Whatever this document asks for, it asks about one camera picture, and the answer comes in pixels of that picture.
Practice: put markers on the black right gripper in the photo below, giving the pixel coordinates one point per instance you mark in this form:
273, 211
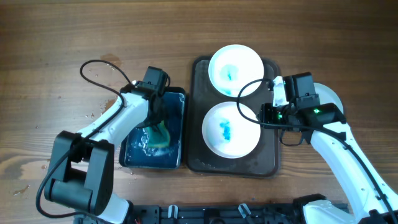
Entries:
266, 115

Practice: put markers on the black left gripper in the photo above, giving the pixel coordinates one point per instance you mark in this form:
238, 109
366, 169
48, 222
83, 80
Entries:
163, 114

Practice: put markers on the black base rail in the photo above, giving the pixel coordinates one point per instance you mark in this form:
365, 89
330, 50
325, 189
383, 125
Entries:
277, 213

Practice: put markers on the dark brown serving tray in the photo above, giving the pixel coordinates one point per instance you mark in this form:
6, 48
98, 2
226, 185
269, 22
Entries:
262, 162

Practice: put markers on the black water tray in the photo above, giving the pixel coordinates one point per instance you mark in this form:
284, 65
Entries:
134, 151

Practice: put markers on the white plate blue stain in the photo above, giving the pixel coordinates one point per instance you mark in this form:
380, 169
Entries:
234, 66

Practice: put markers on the green yellow sponge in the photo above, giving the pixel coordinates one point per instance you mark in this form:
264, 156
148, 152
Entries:
158, 136

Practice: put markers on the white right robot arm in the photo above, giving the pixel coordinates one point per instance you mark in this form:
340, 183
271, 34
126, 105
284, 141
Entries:
325, 128

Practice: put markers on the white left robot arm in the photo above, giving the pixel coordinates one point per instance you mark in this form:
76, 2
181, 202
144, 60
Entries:
81, 173

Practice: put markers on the white plate front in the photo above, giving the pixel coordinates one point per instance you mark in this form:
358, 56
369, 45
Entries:
230, 130

